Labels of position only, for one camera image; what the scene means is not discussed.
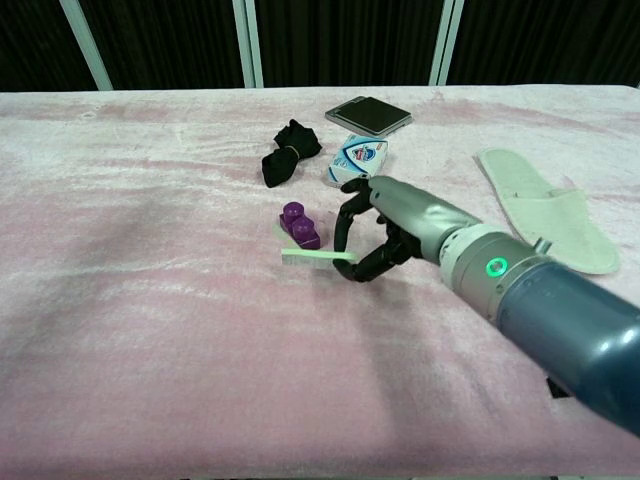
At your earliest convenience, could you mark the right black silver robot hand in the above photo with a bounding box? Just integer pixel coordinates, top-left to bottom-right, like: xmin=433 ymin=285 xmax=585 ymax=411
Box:
xmin=333 ymin=174 xmax=484 ymax=285

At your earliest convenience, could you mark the light green strip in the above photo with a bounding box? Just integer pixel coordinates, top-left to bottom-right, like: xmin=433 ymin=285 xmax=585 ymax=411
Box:
xmin=280 ymin=248 xmax=359 ymax=270

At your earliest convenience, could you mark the white blue soap box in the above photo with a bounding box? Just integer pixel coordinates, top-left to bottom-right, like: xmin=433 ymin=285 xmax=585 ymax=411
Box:
xmin=327 ymin=133 xmax=390 ymax=189

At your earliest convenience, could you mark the grey square digital scale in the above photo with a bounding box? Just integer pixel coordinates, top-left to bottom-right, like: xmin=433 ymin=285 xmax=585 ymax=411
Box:
xmin=324 ymin=96 xmax=414 ymax=137

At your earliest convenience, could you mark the purple toy brick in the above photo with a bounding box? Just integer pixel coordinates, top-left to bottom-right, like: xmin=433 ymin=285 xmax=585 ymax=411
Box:
xmin=278 ymin=201 xmax=322 ymax=251

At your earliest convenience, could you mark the white disposable slipper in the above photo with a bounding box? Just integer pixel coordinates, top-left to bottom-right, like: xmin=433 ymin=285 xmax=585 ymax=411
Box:
xmin=472 ymin=147 xmax=621 ymax=276

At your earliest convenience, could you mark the black sock bundle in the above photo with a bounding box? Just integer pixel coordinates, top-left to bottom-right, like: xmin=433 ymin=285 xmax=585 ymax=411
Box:
xmin=261 ymin=118 xmax=324 ymax=189

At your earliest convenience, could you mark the pink plush table cloth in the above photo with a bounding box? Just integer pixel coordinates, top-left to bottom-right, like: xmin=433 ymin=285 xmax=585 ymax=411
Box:
xmin=0 ymin=84 xmax=640 ymax=479

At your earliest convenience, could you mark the white metal frame post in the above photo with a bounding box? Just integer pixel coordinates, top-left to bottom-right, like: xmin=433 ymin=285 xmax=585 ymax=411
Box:
xmin=58 ymin=0 xmax=114 ymax=92
xmin=428 ymin=0 xmax=464 ymax=87
xmin=232 ymin=0 xmax=265 ymax=89

